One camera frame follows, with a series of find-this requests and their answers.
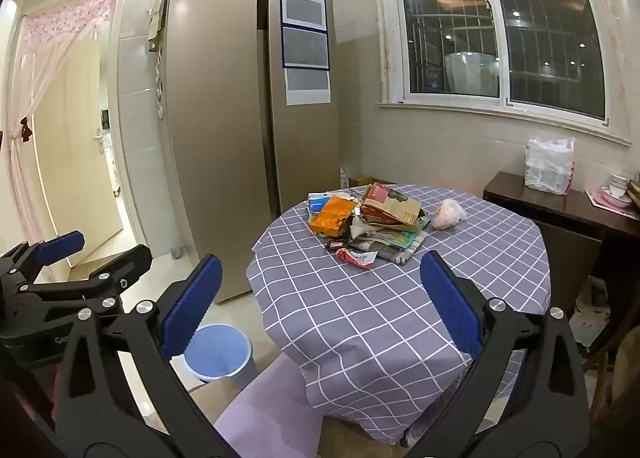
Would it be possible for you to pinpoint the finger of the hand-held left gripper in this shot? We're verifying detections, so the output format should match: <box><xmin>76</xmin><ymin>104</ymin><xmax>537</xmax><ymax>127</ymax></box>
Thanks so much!
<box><xmin>0</xmin><ymin>231</ymin><xmax>85</xmax><ymax>290</ymax></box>
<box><xmin>15</xmin><ymin>245</ymin><xmax>153</xmax><ymax>325</ymax></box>

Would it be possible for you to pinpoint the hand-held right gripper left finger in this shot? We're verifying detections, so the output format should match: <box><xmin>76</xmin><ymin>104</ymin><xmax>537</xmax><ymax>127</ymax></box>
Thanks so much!
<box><xmin>52</xmin><ymin>254</ymin><xmax>241</xmax><ymax>458</ymax></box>

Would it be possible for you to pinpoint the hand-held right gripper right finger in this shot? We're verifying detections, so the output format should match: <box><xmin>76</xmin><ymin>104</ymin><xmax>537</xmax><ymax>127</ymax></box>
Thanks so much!
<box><xmin>400</xmin><ymin>251</ymin><xmax>591</xmax><ymax>458</ymax></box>

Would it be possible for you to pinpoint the blue trash bin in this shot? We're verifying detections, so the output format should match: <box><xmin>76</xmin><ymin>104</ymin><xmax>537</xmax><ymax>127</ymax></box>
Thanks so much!
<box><xmin>181</xmin><ymin>324</ymin><xmax>253</xmax><ymax>384</ymax></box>

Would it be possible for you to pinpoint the white orange-print bag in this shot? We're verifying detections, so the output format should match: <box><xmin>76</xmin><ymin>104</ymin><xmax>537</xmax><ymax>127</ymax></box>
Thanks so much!
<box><xmin>431</xmin><ymin>198</ymin><xmax>468</xmax><ymax>230</ymax></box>

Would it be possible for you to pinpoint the brown and red cardboard box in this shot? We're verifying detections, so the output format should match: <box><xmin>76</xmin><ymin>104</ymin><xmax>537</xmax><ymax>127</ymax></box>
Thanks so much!
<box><xmin>360</xmin><ymin>182</ymin><xmax>423</xmax><ymax>232</ymax></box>

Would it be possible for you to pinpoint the round table with checked cloth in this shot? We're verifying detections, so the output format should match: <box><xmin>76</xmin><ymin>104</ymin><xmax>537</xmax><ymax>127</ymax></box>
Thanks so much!
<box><xmin>246</xmin><ymin>183</ymin><xmax>552</xmax><ymax>444</ymax></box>

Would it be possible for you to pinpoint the cream door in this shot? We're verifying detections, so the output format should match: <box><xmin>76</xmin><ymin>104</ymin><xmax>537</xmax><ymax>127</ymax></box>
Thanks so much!
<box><xmin>30</xmin><ymin>58</ymin><xmax>126</xmax><ymax>269</ymax></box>

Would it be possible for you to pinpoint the crumpled printed paper bag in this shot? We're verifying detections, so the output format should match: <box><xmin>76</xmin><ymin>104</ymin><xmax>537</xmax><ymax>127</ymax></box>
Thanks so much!
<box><xmin>349</xmin><ymin>222</ymin><xmax>429</xmax><ymax>265</ymax></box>

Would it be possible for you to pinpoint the red white wrapper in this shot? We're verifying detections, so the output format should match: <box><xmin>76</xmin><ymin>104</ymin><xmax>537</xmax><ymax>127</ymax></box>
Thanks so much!
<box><xmin>335</xmin><ymin>248</ymin><xmax>378</xmax><ymax>270</ymax></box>

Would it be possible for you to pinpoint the lilac upholstered chair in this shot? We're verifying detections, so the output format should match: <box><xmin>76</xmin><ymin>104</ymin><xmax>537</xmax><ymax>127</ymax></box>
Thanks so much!
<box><xmin>212</xmin><ymin>353</ymin><xmax>326</xmax><ymax>458</ymax></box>

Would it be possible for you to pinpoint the dark wooden sideboard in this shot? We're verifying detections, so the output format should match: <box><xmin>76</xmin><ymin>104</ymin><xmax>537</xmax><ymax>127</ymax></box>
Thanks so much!
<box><xmin>482</xmin><ymin>171</ymin><xmax>640</xmax><ymax>354</ymax></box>

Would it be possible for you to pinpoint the orange snack packet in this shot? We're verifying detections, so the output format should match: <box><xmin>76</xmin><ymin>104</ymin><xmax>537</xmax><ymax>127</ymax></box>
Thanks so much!
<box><xmin>308</xmin><ymin>195</ymin><xmax>358</xmax><ymax>238</ymax></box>

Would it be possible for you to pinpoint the blue white box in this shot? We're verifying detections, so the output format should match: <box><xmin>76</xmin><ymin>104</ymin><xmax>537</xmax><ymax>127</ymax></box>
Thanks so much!
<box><xmin>306</xmin><ymin>192</ymin><xmax>342</xmax><ymax>215</ymax></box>

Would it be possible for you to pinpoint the white plastic bag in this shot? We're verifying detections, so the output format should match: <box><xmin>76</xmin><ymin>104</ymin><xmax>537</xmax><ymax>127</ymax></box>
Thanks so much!
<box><xmin>524</xmin><ymin>137</ymin><xmax>576</xmax><ymax>195</ymax></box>

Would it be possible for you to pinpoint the beige double-door refrigerator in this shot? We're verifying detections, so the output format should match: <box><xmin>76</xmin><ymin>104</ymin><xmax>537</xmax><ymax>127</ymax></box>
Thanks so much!
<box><xmin>157</xmin><ymin>0</ymin><xmax>341</xmax><ymax>306</ymax></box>

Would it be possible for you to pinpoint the pink place mat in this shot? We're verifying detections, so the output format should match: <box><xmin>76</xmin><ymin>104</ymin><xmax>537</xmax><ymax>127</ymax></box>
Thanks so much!
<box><xmin>585</xmin><ymin>188</ymin><xmax>637</xmax><ymax>213</ymax></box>

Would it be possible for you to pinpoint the pink sheer curtain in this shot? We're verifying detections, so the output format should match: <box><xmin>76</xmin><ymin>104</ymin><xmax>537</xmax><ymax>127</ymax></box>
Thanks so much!
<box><xmin>5</xmin><ymin>0</ymin><xmax>126</xmax><ymax>239</ymax></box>

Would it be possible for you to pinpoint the stack of china bowls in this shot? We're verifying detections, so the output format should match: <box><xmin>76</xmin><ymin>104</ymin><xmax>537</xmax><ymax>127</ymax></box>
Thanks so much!
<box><xmin>601</xmin><ymin>174</ymin><xmax>634</xmax><ymax>207</ymax></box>

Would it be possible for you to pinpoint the white paper sheet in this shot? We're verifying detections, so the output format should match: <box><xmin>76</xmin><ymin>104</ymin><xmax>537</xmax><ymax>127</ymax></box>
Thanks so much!
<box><xmin>285</xmin><ymin>67</ymin><xmax>332</xmax><ymax>106</ymax></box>

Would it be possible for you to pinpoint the white framed window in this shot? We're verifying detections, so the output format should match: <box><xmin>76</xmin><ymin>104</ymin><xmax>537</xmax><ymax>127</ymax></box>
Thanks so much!
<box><xmin>377</xmin><ymin>0</ymin><xmax>613</xmax><ymax>129</ymax></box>

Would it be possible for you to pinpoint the blue-framed sheet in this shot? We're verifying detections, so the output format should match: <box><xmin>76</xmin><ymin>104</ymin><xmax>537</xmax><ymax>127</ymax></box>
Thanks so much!
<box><xmin>281</xmin><ymin>26</ymin><xmax>331</xmax><ymax>70</ymax></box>
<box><xmin>279</xmin><ymin>0</ymin><xmax>327</xmax><ymax>32</ymax></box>

